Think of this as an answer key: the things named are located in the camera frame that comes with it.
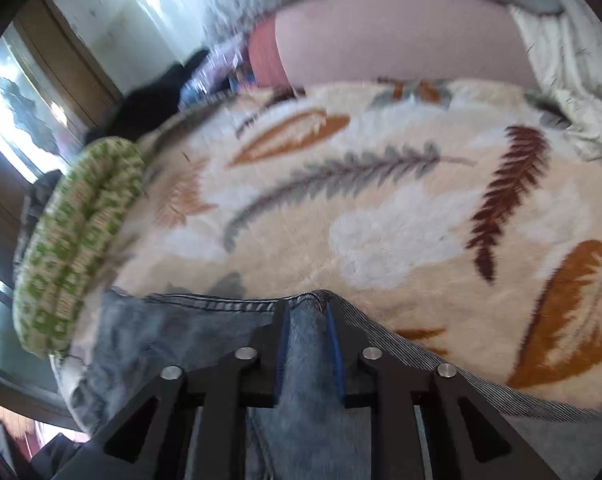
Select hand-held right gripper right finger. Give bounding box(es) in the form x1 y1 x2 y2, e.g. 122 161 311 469
325 294 556 480

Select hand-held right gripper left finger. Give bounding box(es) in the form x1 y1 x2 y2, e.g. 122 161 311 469
56 302 289 480

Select blue denim pants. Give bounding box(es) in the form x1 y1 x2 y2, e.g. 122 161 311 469
71 287 602 480

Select green patterned cushion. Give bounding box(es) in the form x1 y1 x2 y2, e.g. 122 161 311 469
12 137 147 356

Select purple patterned cloth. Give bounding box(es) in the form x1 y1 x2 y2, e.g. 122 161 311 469
181 42 254 106

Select dark cloth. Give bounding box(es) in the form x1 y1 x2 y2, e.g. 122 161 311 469
84 47 212 141

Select pink sofa cushion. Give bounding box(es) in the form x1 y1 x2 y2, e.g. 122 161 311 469
246 0 539 91

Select wooden framed window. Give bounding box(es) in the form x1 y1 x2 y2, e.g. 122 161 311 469
0 0 124 183

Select white patterned cloth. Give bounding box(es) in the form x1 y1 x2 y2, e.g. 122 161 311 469
511 0 602 181

